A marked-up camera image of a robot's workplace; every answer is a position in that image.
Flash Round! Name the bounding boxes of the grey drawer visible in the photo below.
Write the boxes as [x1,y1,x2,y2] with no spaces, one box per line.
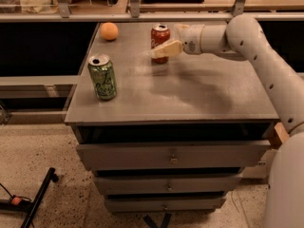
[104,196,226,213]
[76,141,270,170]
[94,174,241,196]

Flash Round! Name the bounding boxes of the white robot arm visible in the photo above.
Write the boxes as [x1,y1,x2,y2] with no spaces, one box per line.
[148,14,304,228]

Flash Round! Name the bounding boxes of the middle grey drawer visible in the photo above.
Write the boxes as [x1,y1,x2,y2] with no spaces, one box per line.
[94,174,241,196]

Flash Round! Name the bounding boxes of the orange ball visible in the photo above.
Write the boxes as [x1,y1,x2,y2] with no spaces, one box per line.
[100,22,119,41]

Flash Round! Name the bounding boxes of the top grey drawer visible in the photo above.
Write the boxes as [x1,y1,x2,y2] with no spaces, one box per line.
[76,141,270,170]

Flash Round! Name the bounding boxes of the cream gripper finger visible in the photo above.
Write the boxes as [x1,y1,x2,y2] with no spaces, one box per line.
[143,40,183,59]
[174,24,189,38]

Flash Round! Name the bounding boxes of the bottom grey drawer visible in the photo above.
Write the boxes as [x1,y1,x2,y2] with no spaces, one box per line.
[104,196,226,213]

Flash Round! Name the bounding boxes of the orange black floor clamp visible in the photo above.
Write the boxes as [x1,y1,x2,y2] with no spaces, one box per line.
[0,183,32,213]

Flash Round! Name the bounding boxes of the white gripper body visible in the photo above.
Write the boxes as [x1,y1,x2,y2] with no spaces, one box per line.
[180,25,204,55]

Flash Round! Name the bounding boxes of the cardboard box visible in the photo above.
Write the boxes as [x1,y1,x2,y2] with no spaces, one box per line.
[242,123,289,179]

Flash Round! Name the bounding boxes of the metal shelf rail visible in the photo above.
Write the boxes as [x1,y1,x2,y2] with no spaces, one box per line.
[0,0,304,22]

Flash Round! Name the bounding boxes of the green soda can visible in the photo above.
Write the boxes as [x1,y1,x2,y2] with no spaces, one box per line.
[87,54,117,101]

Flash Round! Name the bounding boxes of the black pole on floor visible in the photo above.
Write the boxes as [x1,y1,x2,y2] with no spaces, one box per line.
[20,167,59,228]

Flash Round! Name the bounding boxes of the red coke can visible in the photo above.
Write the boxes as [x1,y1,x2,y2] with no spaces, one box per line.
[150,23,171,65]

